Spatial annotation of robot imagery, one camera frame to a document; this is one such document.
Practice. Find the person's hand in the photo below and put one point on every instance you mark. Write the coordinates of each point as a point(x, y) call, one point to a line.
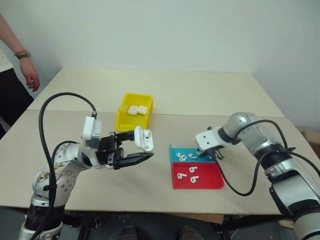
point(33, 80)

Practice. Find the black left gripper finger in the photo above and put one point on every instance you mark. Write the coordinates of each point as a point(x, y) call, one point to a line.
point(127, 136)
point(133, 158)

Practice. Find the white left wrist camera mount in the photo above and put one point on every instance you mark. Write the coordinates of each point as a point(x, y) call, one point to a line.
point(88, 128)

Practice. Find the yellow plastic bin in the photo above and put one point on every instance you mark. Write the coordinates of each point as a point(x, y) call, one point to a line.
point(122, 120)

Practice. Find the blue tray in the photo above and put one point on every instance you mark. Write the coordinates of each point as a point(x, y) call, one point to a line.
point(175, 150)

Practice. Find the closed white earbud case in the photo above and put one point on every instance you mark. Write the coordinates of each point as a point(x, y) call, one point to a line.
point(133, 110)
point(142, 110)

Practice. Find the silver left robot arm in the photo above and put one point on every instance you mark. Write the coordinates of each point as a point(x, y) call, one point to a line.
point(65, 175)

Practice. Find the brown cardboard box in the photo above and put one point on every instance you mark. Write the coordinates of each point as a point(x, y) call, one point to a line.
point(311, 138)

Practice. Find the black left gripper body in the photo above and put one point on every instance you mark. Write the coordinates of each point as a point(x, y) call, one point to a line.
point(107, 151)

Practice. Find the white earbud case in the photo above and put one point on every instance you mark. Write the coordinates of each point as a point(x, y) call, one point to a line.
point(133, 110)
point(145, 138)
point(142, 110)

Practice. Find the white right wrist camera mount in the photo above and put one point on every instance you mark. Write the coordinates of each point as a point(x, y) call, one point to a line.
point(207, 138)

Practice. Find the person's black trousers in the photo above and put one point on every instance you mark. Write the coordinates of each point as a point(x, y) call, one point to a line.
point(12, 100)

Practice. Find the olive wrist watch band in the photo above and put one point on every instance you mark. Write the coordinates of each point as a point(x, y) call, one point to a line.
point(22, 55)

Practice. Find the person's bare forearm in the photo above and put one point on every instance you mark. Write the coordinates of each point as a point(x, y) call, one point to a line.
point(15, 37)

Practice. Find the red tray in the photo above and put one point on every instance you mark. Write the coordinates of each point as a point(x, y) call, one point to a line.
point(207, 177)

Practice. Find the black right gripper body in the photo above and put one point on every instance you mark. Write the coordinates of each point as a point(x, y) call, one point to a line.
point(212, 151)

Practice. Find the dark rounded shape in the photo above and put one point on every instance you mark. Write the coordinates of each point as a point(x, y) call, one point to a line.
point(187, 233)
point(128, 233)

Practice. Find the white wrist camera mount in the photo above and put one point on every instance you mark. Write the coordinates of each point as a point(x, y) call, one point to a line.
point(207, 138)
point(88, 128)

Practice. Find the person's white shirt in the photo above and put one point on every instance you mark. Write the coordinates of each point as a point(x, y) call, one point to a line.
point(3, 62)

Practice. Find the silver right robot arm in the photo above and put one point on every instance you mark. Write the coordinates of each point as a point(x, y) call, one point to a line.
point(262, 140)

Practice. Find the white earbud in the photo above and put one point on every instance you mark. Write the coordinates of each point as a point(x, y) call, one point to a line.
point(183, 158)
point(194, 179)
point(192, 170)
point(192, 156)
point(181, 176)
point(178, 155)

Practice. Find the black table frame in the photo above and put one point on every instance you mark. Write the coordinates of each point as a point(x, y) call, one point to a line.
point(155, 225)

